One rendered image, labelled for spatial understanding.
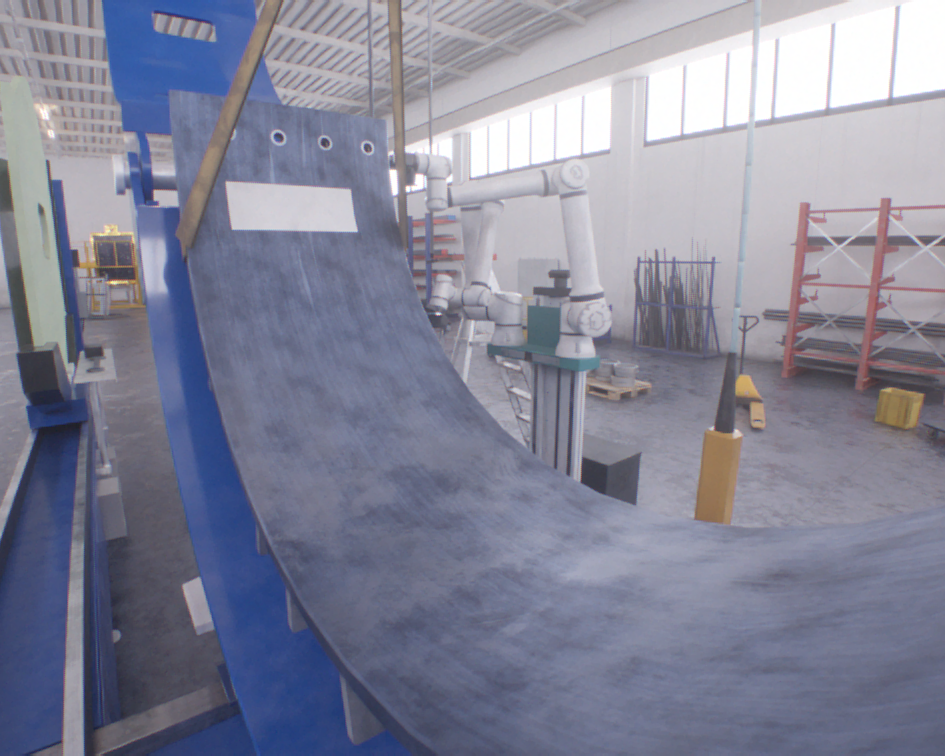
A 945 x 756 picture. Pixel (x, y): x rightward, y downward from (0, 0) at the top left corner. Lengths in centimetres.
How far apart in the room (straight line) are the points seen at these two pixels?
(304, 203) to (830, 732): 167
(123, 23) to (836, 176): 1075
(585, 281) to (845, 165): 961
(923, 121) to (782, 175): 234
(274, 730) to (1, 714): 115
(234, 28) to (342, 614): 312
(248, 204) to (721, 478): 151
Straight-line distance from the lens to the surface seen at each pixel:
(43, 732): 210
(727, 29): 1244
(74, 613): 237
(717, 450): 141
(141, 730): 193
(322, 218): 174
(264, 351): 145
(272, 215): 170
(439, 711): 61
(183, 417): 172
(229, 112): 157
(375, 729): 93
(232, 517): 159
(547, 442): 299
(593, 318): 225
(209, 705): 192
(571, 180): 224
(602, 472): 293
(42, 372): 413
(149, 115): 224
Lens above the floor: 190
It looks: 13 degrees down
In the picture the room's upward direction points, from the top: straight up
